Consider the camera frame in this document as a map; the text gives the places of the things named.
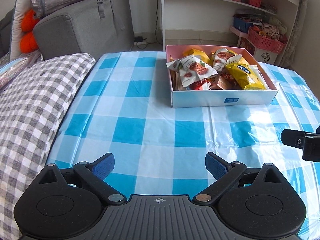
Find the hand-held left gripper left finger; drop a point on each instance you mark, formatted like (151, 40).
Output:
(103, 166)

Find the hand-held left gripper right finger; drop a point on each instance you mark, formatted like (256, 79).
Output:
(215, 165)

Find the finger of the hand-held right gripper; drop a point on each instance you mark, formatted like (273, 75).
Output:
(291, 138)

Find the white box with pink lining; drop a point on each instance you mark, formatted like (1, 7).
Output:
(200, 98)

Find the small yellow blue-label packet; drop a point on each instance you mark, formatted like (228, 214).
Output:
(246, 76)

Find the red and white snack packet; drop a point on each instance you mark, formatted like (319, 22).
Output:
(200, 85)

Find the clear wafer packet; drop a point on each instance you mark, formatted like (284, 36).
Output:
(221, 83)

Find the white pecan snack packet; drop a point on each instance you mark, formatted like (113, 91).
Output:
(191, 68)
(222, 58)

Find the yellow pillow snack packet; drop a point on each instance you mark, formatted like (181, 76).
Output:
(196, 54)

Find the blue checked tablecloth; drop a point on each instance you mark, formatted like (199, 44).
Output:
(150, 135)

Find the white printed box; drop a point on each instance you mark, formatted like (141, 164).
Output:
(266, 56)

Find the grey checkered cushion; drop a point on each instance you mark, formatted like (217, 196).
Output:
(32, 110)

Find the large pink plastic basket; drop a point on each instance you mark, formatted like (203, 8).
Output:
(266, 42)

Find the beige curtain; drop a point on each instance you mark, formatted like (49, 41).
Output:
(296, 35)

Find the blue box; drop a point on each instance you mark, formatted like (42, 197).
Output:
(241, 23)

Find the grey sofa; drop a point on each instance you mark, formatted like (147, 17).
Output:
(82, 30)

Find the small red basket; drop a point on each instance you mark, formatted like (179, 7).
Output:
(254, 0)

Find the white bookshelf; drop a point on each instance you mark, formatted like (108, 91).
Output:
(200, 17)

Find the orange plush toy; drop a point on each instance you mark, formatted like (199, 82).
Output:
(28, 32)

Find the white cushion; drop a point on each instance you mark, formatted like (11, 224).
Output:
(16, 25)

